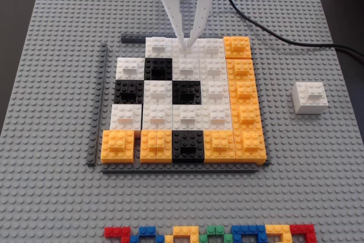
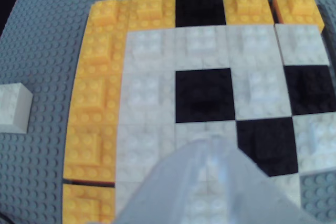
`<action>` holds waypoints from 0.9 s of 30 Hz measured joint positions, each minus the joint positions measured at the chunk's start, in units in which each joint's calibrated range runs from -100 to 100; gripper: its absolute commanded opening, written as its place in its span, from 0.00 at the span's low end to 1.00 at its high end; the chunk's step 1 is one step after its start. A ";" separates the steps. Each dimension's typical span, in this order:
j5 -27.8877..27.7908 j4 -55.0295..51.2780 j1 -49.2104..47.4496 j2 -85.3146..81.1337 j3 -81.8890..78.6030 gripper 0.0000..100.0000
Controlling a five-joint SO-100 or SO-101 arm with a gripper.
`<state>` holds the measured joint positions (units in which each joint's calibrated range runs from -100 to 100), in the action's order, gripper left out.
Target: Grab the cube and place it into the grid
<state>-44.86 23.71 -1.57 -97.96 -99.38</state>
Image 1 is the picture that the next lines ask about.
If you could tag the white lego cube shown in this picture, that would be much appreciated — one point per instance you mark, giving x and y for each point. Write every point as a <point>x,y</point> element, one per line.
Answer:
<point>158,45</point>
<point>157,92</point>
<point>157,117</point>
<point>213,68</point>
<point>186,68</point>
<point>130,68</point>
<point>217,116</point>
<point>308,98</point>
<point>211,46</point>
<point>187,116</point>
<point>177,54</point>
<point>216,90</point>
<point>125,117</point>

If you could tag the orange lego cube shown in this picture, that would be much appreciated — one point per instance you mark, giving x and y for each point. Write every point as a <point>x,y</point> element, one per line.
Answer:
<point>118,143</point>
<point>240,69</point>
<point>246,116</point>
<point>156,143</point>
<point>250,143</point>
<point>219,143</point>
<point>243,92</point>
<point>237,45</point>

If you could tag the black lego cube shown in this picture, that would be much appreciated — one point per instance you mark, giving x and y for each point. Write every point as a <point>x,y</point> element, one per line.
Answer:
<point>187,146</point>
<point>128,92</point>
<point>157,69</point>
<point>186,92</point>

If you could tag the dark grey brick strip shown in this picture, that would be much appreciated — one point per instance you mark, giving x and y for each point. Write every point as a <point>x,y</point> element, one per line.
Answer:
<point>98,106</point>
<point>132,39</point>
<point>170,171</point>

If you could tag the grey studded lego baseplate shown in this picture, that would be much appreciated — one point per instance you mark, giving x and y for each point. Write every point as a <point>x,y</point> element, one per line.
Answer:
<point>42,83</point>

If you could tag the yellow brick letter b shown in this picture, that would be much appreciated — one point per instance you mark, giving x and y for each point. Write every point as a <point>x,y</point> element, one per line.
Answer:
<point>182,229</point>

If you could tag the green brick letter o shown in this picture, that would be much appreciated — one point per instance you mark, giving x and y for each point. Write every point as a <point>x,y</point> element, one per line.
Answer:
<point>216,230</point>

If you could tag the blue brick letter o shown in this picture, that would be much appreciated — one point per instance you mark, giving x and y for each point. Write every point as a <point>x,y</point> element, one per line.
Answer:
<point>148,230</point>

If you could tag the blue brick letter R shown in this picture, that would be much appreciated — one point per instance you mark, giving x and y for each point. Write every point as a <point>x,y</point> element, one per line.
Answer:
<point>247,229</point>

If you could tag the red brick letter t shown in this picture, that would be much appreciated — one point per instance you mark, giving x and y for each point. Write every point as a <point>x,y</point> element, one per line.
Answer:
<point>113,231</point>

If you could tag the yellow brick letter e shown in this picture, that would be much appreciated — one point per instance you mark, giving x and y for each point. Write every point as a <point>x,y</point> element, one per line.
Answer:
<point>277,228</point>

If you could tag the red brick letter L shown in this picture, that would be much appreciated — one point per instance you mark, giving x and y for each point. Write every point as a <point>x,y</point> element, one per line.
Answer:
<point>301,228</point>

